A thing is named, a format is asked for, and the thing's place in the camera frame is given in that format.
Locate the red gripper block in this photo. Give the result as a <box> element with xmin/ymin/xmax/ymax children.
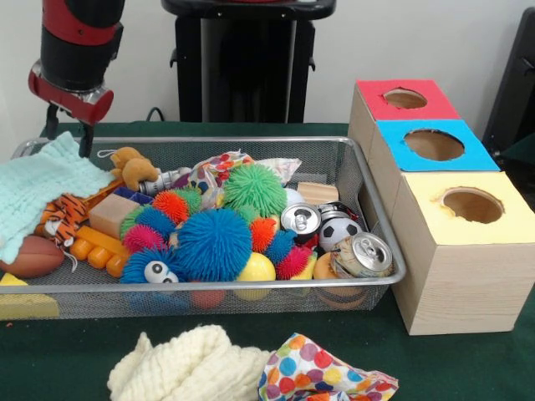
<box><xmin>28</xmin><ymin>60</ymin><xmax>115</xmax><ymax>160</ymax></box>

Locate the mint green knitted cloth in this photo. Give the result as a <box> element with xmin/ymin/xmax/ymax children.
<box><xmin>0</xmin><ymin>131</ymin><xmax>116</xmax><ymax>264</ymax></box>

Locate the tan plush animal toy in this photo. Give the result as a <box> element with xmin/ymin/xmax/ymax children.
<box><xmin>99</xmin><ymin>147</ymin><xmax>161</xmax><ymax>191</ymax></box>

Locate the multicoloured spiky caterpillar toy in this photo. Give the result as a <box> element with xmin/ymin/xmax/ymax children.
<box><xmin>238</xmin><ymin>207</ymin><xmax>312</xmax><ymax>281</ymax></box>
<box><xmin>121</xmin><ymin>188</ymin><xmax>203</xmax><ymax>253</ymax></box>

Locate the green spiky rubber ball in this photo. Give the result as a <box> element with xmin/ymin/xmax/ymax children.
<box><xmin>223</xmin><ymin>163</ymin><xmax>289</xmax><ymax>218</ymax></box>

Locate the cream knitted cloth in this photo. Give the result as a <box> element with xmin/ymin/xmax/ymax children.
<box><xmin>107</xmin><ymin>326</ymin><xmax>273</xmax><ymax>401</ymax></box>

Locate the colourful patterned cloth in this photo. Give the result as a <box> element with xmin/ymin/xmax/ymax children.
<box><xmin>257</xmin><ymin>334</ymin><xmax>400</xmax><ymax>401</ymax></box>

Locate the shallow clear mesh bin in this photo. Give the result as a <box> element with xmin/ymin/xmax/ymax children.
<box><xmin>0</xmin><ymin>135</ymin><xmax>408</xmax><ymax>320</ymax></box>

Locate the wooden box with three holes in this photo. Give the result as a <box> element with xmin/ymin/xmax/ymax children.
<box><xmin>348</xmin><ymin>79</ymin><xmax>535</xmax><ymax>337</ymax></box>

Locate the orange striped tiger toy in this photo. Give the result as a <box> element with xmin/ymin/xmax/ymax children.
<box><xmin>38</xmin><ymin>192</ymin><xmax>91</xmax><ymax>243</ymax></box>

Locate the wooden cube block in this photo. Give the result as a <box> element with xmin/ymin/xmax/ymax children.
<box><xmin>89</xmin><ymin>194</ymin><xmax>141</xmax><ymax>240</ymax></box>

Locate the brown toy football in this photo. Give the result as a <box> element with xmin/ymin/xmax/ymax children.
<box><xmin>0</xmin><ymin>236</ymin><xmax>66</xmax><ymax>279</ymax></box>

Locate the blue fuzzy googly-eyed toy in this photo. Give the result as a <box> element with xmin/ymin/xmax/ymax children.
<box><xmin>121</xmin><ymin>246</ymin><xmax>185</xmax><ymax>285</ymax></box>

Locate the blue spiky rubber ball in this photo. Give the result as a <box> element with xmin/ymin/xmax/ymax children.
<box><xmin>176</xmin><ymin>207</ymin><xmax>253</xmax><ymax>282</ymax></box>

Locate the crushed silver drink can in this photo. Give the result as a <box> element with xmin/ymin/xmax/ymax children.
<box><xmin>330</xmin><ymin>231</ymin><xmax>395</xmax><ymax>279</ymax></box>

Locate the black panel stand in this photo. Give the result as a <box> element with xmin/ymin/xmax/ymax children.
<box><xmin>483</xmin><ymin>7</ymin><xmax>535</xmax><ymax>160</ymax></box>

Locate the dark green table cloth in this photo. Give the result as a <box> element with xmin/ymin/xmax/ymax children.
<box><xmin>0</xmin><ymin>121</ymin><xmax>535</xmax><ymax>401</ymax></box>
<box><xmin>500</xmin><ymin>132</ymin><xmax>535</xmax><ymax>165</ymax></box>

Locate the black cable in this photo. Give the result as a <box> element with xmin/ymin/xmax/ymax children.
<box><xmin>146</xmin><ymin>105</ymin><xmax>178</xmax><ymax>124</ymax></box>

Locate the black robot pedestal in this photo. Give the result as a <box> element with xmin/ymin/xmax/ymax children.
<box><xmin>161</xmin><ymin>0</ymin><xmax>337</xmax><ymax>124</ymax></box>

